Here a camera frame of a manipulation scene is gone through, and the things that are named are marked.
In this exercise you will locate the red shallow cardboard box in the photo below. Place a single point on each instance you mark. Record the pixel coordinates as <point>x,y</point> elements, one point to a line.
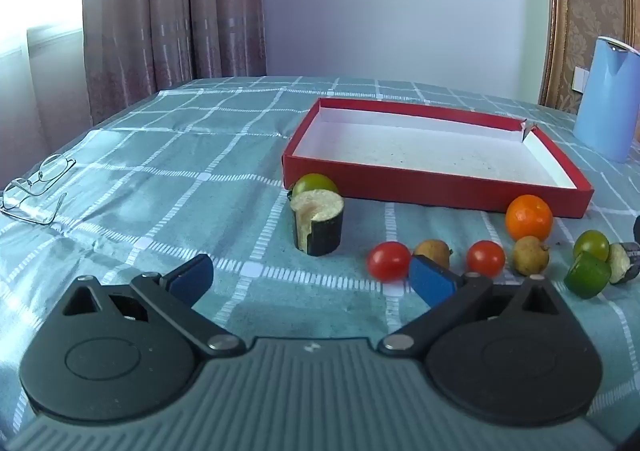
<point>430,186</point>

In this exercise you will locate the small green tomato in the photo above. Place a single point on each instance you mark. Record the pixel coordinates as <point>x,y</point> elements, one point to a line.
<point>591,243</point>

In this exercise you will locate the white wall switch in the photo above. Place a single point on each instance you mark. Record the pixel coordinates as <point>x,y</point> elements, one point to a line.
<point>580,79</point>

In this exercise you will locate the small eggplant chunk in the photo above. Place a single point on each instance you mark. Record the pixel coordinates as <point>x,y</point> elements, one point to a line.
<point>624,263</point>

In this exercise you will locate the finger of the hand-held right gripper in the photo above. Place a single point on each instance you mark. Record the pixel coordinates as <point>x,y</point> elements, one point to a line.
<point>637,229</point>

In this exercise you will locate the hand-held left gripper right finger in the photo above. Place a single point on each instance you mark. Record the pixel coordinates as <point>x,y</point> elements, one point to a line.
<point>430,281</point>

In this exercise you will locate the brown patterned curtain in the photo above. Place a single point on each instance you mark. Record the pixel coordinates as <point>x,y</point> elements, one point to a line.
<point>170,11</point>

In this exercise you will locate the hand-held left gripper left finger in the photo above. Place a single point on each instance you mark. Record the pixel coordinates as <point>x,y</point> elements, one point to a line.
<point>192,276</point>

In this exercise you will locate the orange tangerine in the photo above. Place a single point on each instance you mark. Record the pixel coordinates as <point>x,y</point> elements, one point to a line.
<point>529,217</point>

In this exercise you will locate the gold-framed padded headboard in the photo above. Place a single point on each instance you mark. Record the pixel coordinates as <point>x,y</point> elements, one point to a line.
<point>585,6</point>

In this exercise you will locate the green checkered bedsheet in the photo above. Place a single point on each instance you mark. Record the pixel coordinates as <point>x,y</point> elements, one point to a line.
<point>175,181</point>

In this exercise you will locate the red cherry tomato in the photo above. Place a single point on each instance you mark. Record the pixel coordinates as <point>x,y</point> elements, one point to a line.
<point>389,261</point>
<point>486,258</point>

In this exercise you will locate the green cucumber chunk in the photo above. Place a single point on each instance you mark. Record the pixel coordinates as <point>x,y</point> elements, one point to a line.
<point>587,276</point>

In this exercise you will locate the white sheer curtain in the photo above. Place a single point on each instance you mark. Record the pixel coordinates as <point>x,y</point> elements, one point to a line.
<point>35,96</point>

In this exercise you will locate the large green tomato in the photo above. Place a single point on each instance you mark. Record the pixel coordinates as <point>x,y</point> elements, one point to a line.
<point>312,182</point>

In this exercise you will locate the large eggplant chunk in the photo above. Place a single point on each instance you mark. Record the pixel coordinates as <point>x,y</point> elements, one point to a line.
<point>325,226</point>

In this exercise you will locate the light blue kettle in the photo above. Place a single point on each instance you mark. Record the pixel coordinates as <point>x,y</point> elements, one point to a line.
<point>607,96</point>

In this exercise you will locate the small tan longan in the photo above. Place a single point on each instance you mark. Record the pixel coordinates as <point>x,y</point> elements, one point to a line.
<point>435,251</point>
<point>531,256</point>

